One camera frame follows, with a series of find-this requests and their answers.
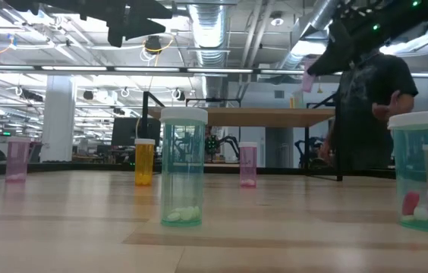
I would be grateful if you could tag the tall green bottle white tablets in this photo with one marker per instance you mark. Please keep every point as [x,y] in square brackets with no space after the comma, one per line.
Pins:
[183,170]

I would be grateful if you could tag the black background monitor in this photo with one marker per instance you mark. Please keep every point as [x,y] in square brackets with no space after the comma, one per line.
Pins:
[123,132]

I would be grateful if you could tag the silver spiral ventilation duct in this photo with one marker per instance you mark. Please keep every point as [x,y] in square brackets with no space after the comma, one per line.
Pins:
[314,22]
[209,38]

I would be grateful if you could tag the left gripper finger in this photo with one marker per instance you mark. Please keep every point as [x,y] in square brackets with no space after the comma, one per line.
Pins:
[145,10]
[142,27]

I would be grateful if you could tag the round white ceiling sensor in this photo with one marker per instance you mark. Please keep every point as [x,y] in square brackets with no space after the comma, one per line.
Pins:
[276,21]

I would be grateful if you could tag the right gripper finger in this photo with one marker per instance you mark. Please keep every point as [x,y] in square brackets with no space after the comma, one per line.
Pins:
[331,57]

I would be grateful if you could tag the black ceiling-mounted device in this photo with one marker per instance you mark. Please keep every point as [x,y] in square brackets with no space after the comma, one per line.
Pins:
[153,43]

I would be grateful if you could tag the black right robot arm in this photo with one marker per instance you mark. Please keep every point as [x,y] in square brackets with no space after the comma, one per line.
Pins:
[407,19]

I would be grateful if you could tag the background black robot arm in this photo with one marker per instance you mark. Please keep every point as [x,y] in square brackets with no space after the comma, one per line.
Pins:
[221,144]
[309,151]

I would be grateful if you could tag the white pillar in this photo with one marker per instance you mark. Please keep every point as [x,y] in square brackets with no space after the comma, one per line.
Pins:
[58,121]

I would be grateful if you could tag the person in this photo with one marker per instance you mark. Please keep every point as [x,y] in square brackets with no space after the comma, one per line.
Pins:
[373,98]

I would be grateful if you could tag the black aluminium table frame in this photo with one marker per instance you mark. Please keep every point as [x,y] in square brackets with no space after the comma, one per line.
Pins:
[85,167]

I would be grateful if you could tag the small white cap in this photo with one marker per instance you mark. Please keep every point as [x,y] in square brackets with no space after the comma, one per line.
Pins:
[419,170]

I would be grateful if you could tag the long ceiling light bar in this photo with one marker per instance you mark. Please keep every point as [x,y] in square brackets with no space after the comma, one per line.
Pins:
[73,68]

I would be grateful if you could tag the wooden shelf black metal frame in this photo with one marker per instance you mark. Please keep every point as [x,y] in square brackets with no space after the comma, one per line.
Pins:
[236,117]

